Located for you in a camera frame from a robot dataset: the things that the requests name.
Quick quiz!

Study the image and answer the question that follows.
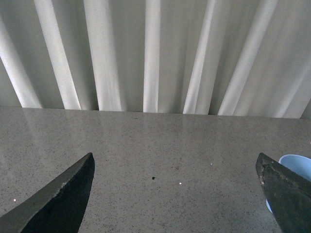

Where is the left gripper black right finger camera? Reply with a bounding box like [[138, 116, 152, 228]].
[[255, 153, 311, 233]]

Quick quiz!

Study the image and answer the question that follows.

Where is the blue plastic cup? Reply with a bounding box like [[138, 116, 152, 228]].
[[279, 154, 311, 212]]

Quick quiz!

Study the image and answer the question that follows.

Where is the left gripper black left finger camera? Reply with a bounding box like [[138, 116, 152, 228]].
[[0, 153, 95, 233]]

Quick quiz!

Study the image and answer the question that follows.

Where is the white pleated curtain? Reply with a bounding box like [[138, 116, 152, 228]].
[[0, 0, 311, 118]]

